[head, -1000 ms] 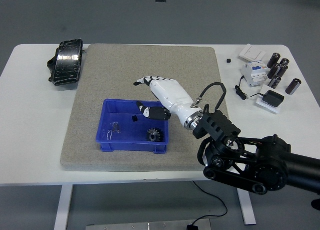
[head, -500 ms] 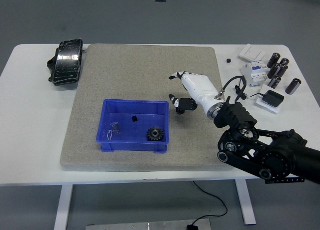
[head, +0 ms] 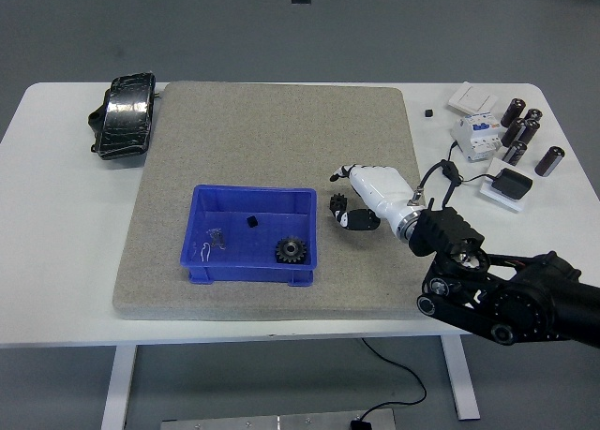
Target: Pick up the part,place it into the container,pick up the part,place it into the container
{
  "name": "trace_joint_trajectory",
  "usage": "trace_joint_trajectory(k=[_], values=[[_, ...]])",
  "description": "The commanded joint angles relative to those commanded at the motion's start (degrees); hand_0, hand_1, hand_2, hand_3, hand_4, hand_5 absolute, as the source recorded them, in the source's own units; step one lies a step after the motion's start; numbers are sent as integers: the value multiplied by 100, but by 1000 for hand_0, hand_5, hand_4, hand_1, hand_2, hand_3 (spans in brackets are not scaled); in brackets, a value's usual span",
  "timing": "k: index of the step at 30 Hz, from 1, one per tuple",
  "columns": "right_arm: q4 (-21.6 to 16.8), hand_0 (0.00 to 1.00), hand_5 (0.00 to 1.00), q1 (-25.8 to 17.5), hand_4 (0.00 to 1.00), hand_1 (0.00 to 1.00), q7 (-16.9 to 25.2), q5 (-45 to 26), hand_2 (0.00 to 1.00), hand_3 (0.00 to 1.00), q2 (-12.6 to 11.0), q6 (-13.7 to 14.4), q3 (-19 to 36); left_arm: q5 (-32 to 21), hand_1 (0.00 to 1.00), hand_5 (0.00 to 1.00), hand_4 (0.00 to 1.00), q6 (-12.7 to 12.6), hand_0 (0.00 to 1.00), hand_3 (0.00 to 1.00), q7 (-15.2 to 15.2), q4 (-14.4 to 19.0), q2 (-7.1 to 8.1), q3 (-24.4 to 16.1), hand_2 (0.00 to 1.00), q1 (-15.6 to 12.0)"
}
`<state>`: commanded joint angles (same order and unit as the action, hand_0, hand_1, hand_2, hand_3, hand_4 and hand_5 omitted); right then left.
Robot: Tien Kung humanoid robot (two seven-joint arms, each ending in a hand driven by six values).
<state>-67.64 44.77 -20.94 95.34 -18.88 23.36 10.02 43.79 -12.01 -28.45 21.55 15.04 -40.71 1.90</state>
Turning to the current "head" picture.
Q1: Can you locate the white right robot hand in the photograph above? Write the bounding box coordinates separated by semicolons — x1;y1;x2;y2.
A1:
329;163;416;232

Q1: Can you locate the small black gear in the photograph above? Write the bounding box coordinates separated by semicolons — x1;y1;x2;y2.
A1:
327;193;349;218

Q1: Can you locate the large black gear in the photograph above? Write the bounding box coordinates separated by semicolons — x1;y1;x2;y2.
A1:
274;235;308;265

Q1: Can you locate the blue plastic box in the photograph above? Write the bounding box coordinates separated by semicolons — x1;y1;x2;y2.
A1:
180;184;320;287

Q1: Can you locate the white circuit breaker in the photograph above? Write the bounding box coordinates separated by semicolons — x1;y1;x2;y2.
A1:
451;111;506;163

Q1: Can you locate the grey-brown felt mat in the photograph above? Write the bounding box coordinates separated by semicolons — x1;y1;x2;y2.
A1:
112;82;447;321

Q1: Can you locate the white socket plate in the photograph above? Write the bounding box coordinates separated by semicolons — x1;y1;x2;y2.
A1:
477;156;527;213

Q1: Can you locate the black power adapter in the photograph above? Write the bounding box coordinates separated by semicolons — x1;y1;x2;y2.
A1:
489;167;534;200

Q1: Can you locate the silver metal clip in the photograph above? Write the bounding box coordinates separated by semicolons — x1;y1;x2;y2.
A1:
205;226;229;250

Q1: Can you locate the white table leg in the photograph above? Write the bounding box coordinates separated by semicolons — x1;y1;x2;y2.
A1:
100;345;138;430
439;336;482;421

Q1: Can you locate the black tape-wrapped package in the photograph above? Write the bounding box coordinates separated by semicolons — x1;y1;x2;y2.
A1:
87;71;158;162

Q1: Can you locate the grey metal floor plate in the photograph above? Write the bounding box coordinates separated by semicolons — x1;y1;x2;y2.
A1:
160;407;398;430

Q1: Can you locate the black adapter cord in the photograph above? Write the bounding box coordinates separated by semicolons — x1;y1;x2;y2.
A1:
440;141;498;188

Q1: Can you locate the white wall switch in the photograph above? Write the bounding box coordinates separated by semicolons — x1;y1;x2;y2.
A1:
447;82;499;116

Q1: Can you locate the black floor cable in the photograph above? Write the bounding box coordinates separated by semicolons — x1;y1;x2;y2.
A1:
358;338;428;422

